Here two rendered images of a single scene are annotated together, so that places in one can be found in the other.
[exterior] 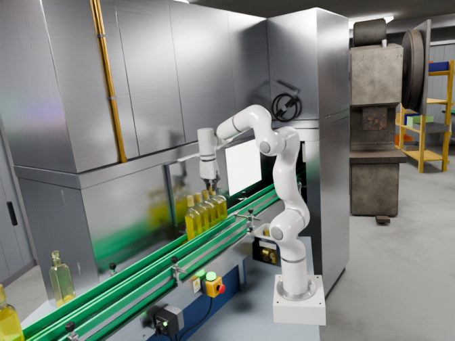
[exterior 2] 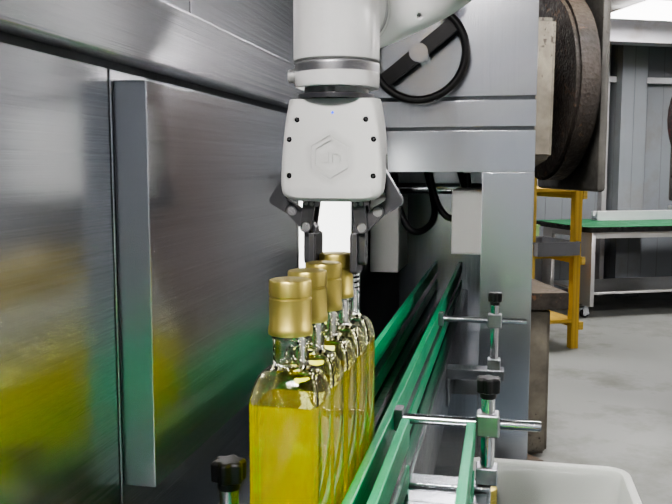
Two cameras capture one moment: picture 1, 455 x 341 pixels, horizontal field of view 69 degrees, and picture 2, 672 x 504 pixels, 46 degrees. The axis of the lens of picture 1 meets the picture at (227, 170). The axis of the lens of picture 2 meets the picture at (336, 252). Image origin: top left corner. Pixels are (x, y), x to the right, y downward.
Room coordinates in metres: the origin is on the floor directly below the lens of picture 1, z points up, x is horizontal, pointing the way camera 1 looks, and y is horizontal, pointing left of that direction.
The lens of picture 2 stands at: (1.01, 0.44, 1.42)
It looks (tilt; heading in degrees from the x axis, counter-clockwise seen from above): 6 degrees down; 334
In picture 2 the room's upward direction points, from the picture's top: straight up
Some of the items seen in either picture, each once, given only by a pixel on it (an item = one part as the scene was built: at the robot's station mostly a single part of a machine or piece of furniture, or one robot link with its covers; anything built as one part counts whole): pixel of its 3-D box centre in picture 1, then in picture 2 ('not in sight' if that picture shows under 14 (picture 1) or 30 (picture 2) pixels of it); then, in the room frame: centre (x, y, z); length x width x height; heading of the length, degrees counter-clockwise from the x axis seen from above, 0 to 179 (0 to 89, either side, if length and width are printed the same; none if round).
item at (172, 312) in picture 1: (169, 321); not in sight; (1.16, 0.29, 0.96); 0.08 x 0.08 x 0.08; 52
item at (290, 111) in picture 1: (285, 107); (419, 53); (2.50, -0.47, 1.66); 0.21 x 0.05 x 0.21; 52
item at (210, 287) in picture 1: (212, 285); not in sight; (1.38, 0.12, 0.96); 0.07 x 0.07 x 0.07; 52
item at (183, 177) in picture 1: (222, 174); (282, 240); (2.03, 0.03, 1.32); 0.90 x 0.03 x 0.34; 142
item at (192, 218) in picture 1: (193, 229); (291, 491); (1.59, 0.20, 1.16); 0.06 x 0.06 x 0.21; 52
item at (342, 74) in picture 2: (207, 156); (334, 79); (1.73, 0.10, 1.51); 0.09 x 0.08 x 0.03; 53
